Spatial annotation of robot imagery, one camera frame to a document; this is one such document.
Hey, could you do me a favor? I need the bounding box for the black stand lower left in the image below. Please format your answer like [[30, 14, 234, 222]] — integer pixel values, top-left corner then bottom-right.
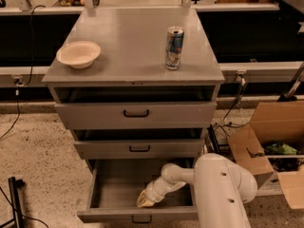
[[0, 177, 25, 228]]

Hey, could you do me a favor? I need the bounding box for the grey top drawer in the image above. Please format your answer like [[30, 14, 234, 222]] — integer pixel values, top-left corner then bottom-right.
[[55, 102, 216, 130]]

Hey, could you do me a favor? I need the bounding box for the black bar on floor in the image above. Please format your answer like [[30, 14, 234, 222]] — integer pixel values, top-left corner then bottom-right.
[[207, 125, 220, 154]]

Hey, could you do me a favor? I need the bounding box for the brown cardboard box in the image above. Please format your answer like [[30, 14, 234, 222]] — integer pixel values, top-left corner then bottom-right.
[[228, 102, 304, 209]]

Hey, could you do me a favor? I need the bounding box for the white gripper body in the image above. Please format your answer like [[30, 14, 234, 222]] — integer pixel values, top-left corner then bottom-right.
[[145, 178, 185, 203]]

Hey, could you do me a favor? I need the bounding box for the black cables right floor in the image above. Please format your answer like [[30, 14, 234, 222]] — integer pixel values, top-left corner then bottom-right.
[[211, 76, 255, 135]]

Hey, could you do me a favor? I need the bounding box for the grey middle drawer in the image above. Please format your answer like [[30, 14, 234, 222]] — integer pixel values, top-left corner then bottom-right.
[[74, 139, 204, 160]]

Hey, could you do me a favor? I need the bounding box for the grey bottom drawer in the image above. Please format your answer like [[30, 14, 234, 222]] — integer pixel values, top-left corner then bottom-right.
[[78, 159, 198, 224]]

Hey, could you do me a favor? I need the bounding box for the grey drawer cabinet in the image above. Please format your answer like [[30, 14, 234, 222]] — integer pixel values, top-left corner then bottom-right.
[[41, 7, 226, 183]]

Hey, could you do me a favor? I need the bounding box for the green item in box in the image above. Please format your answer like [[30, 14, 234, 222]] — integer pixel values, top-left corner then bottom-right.
[[265, 142, 297, 155]]

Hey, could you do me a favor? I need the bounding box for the blue silver drink can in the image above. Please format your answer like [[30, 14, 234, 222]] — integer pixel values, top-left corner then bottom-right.
[[165, 26, 184, 70]]

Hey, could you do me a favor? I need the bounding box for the black cable left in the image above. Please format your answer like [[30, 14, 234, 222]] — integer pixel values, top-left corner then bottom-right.
[[0, 5, 48, 142]]

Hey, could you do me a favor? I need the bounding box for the grey drawer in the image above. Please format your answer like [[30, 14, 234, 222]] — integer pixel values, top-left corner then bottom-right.
[[55, 102, 216, 130], [74, 139, 204, 160], [78, 159, 198, 224]]

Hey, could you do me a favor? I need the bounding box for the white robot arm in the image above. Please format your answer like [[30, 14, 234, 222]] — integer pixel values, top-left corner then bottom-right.
[[137, 153, 257, 228]]

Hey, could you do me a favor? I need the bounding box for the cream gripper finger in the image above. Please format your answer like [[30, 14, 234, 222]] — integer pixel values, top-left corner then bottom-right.
[[138, 198, 155, 208], [137, 191, 147, 205]]

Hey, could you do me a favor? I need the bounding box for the white bowl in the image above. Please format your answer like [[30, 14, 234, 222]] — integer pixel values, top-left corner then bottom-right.
[[56, 41, 101, 69]]

